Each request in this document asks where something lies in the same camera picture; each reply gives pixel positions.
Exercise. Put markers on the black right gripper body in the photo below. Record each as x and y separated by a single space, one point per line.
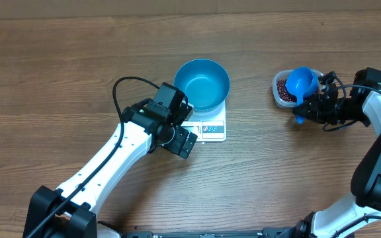
329 113

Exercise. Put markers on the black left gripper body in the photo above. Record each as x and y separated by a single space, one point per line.
175 139

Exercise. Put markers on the blue plastic measuring scoop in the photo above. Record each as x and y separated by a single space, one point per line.
302 83

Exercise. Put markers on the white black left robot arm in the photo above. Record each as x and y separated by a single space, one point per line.
71 209

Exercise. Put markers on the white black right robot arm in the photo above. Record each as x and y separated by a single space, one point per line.
363 205

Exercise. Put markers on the white digital kitchen scale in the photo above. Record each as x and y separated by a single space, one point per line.
209 126

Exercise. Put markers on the blue metal bowl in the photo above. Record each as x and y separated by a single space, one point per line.
205 82

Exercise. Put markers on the clear plastic food container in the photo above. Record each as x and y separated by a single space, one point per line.
280 103

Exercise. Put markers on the red beans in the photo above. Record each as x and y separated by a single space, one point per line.
283 92

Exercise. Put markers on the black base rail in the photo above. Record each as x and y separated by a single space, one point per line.
268 232

